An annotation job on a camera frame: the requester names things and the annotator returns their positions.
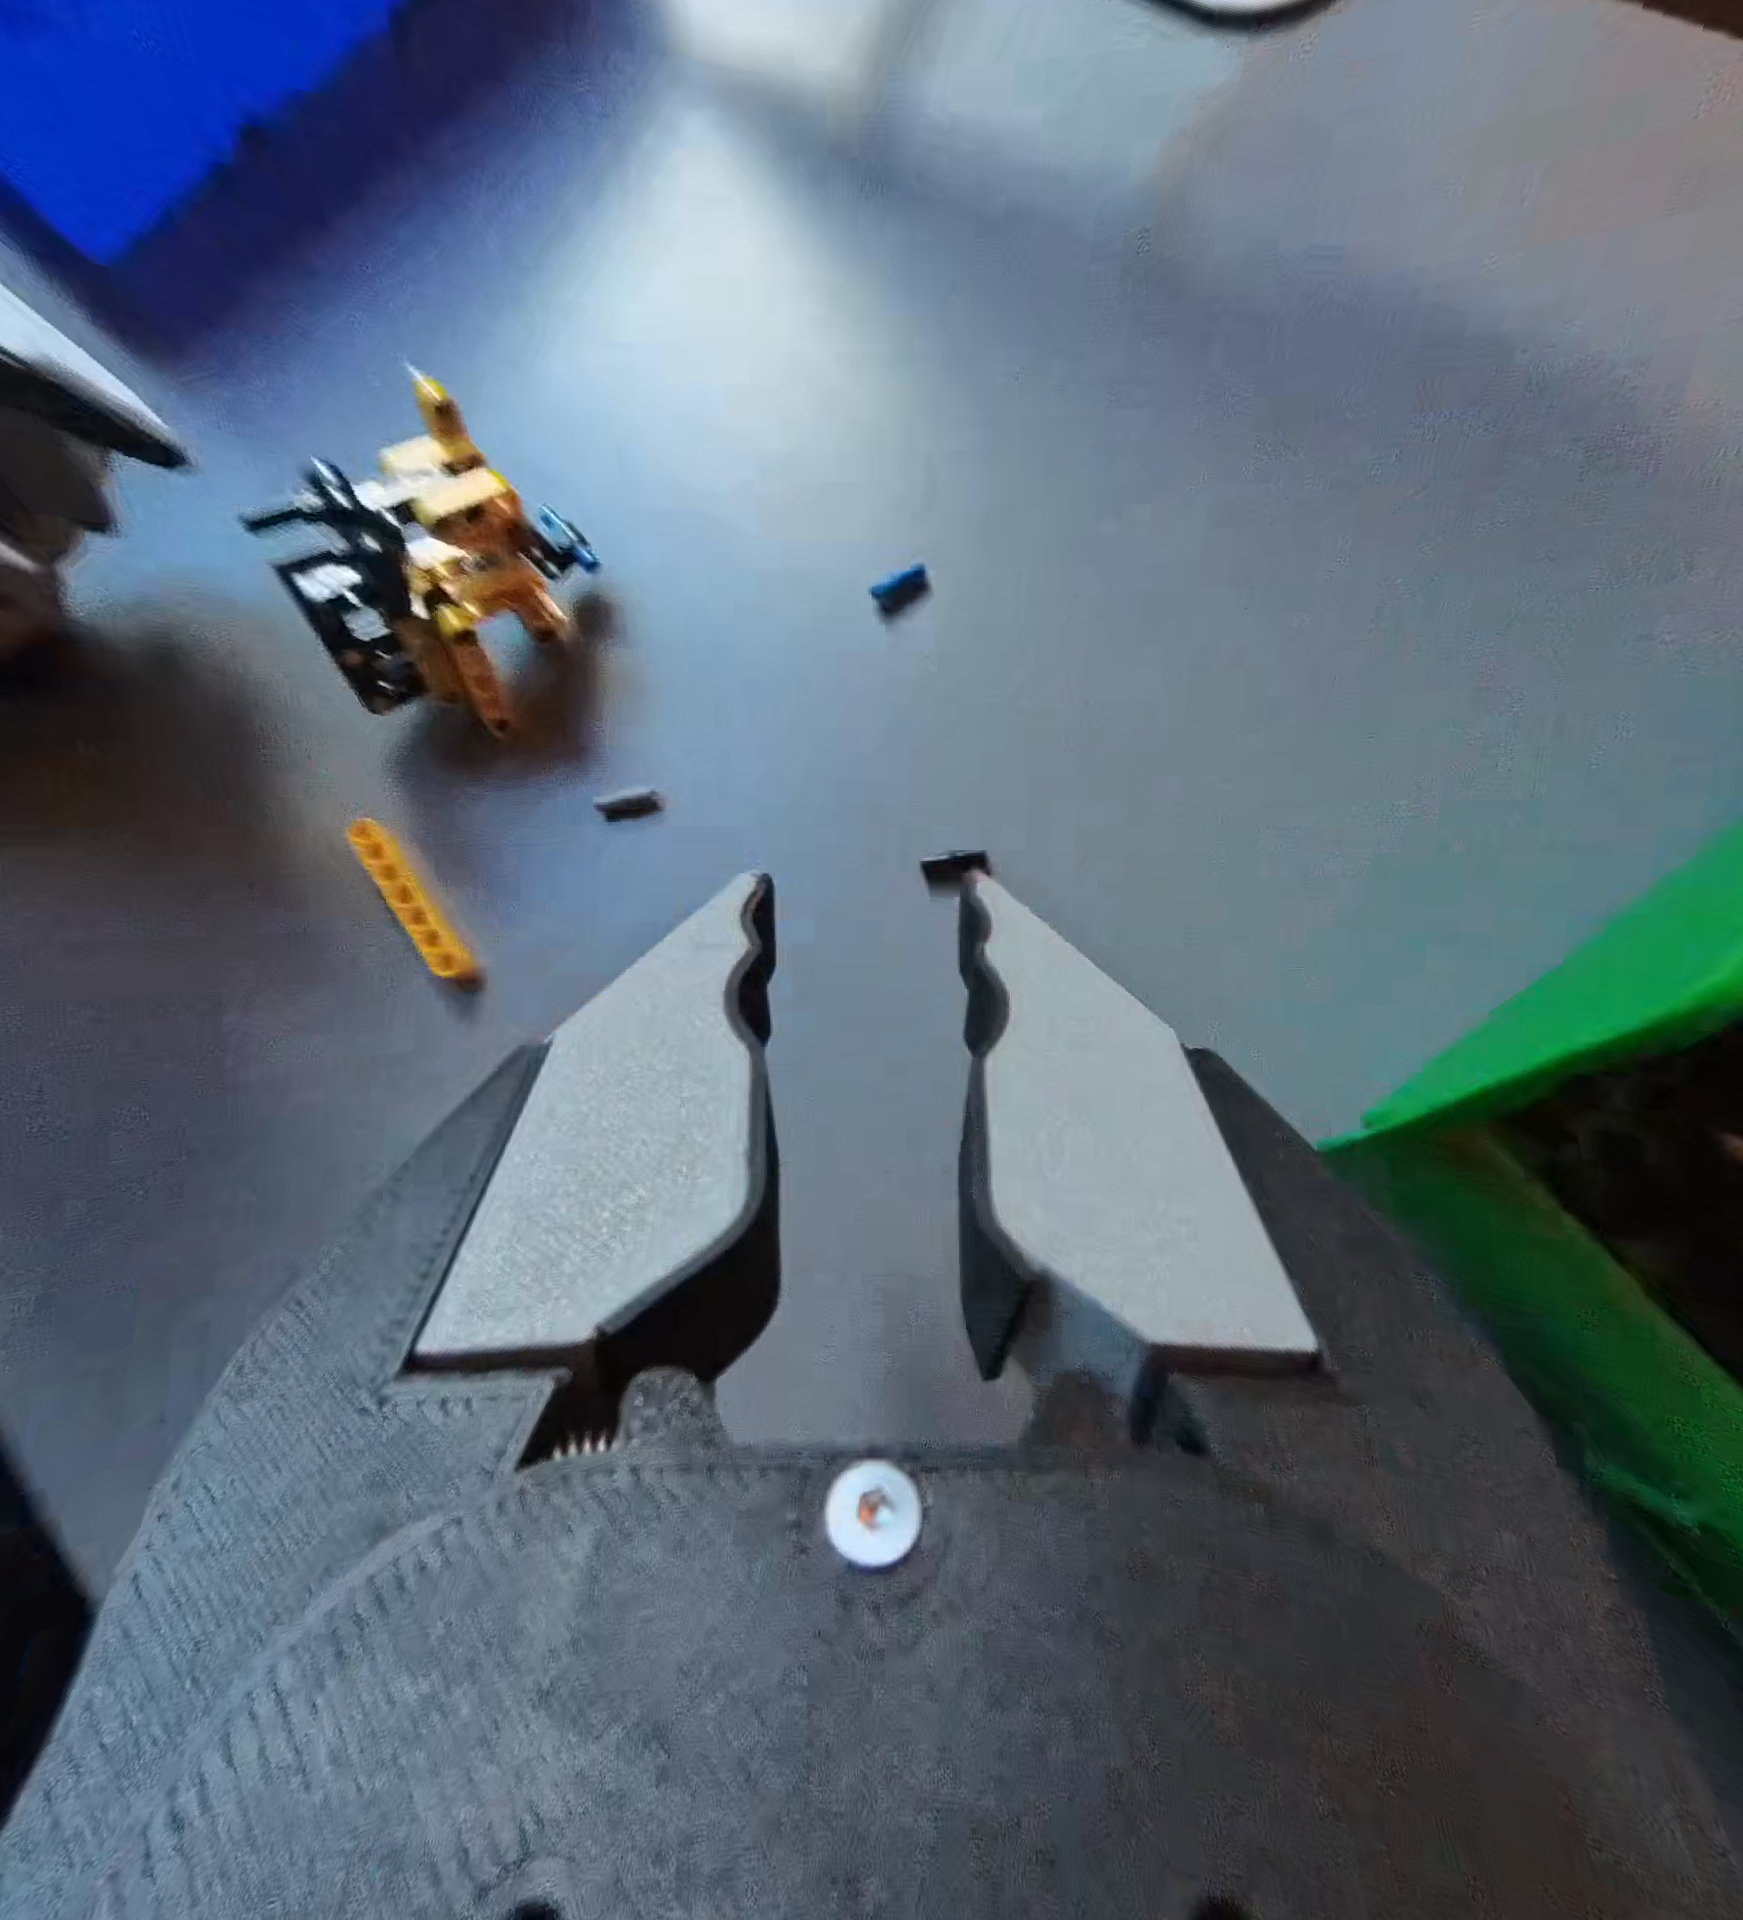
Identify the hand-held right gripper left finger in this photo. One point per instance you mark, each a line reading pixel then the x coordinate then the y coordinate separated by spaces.
pixel 617 1170

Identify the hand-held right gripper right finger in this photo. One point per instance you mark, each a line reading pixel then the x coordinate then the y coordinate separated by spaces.
pixel 1127 1186

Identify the black lego pin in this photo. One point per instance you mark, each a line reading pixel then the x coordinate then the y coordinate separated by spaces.
pixel 628 801
pixel 955 865

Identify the yellow black lego model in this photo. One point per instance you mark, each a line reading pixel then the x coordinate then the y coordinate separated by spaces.
pixel 423 571

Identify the green plastic bin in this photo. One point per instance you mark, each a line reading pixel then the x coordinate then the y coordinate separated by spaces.
pixel 1607 991

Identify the yellow lego beam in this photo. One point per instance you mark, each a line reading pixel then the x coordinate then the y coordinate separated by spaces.
pixel 415 901

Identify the blue lego pin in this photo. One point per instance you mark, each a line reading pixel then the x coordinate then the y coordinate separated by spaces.
pixel 900 586

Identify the blue plastic bin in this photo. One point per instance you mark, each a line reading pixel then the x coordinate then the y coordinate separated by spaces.
pixel 106 104

